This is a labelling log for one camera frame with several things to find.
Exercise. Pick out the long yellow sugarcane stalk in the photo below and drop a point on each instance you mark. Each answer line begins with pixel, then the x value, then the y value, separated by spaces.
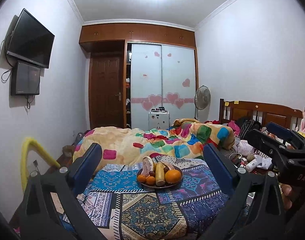
pixel 160 175

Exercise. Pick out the brown round plate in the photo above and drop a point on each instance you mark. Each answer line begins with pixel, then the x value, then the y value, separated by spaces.
pixel 166 184

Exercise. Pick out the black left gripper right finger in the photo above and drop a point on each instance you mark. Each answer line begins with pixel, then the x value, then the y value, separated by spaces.
pixel 254 209

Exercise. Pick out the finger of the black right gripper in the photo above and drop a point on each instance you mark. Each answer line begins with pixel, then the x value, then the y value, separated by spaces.
pixel 292 137
pixel 267 142

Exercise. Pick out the black striped bag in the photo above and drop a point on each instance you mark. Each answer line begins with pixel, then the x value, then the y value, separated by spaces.
pixel 247 126

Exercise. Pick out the large orange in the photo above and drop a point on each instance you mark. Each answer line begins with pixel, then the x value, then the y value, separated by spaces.
pixel 173 176

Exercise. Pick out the wooden headboard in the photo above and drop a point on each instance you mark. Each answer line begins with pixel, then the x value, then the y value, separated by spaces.
pixel 261 112

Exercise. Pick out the white wardrobe with hearts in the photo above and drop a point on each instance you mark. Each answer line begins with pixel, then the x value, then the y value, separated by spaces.
pixel 160 67

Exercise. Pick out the dark red plum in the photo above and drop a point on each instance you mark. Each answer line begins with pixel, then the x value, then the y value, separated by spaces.
pixel 152 173

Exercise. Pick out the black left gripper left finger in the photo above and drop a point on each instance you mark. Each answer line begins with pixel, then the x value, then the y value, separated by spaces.
pixel 38 216

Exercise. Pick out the standing electric fan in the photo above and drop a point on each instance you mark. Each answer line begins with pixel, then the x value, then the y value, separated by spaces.
pixel 202 99

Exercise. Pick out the colourful patchwork blanket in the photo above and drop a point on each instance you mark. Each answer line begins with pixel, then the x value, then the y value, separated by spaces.
pixel 186 138

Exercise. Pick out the blue patterned bed sheet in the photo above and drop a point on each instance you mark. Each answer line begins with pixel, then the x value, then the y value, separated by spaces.
pixel 121 208

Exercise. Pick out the silver equipment case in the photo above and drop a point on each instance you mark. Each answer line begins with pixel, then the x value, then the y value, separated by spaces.
pixel 159 118

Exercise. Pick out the wall mounted black television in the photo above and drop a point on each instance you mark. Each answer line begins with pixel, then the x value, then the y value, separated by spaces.
pixel 31 41

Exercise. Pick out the person's right hand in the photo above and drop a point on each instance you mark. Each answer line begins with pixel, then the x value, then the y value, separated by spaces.
pixel 286 191

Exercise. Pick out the small black wall monitor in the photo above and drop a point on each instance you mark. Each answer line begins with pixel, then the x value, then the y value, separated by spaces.
pixel 25 80

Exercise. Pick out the yellow foam tube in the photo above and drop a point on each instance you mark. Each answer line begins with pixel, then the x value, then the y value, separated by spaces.
pixel 46 156

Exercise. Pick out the small orange tangerine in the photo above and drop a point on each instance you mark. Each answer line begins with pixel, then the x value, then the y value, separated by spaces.
pixel 150 180

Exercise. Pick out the large pomelo wedge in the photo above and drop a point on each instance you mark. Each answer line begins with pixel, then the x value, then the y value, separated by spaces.
pixel 148 166

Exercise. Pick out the small orange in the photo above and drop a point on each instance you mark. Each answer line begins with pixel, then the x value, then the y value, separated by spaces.
pixel 141 178

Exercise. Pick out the brown wooden door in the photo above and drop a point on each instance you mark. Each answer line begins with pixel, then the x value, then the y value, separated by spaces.
pixel 105 90

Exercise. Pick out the small pomelo slice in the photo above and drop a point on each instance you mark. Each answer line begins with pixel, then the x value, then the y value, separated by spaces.
pixel 168 165

